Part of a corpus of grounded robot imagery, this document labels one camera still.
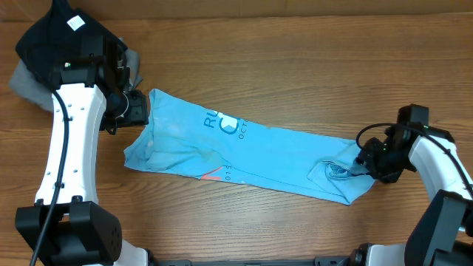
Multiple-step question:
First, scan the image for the light blue printed t-shirt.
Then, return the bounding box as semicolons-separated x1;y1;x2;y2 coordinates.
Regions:
124;89;375;205

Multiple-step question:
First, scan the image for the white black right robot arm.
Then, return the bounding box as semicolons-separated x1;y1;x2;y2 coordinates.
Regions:
346;122;472;265

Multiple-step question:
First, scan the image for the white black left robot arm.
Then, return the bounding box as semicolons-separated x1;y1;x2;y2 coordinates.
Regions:
15;52;154;265

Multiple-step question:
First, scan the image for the folded black t-shirt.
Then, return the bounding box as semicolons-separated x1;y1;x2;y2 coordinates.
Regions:
16;0;119;80

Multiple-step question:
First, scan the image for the folded grey t-shirt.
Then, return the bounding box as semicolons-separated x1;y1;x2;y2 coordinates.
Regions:
9;49;143;112

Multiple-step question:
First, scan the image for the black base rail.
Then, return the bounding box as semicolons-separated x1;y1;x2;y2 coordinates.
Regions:
150;256;349;266

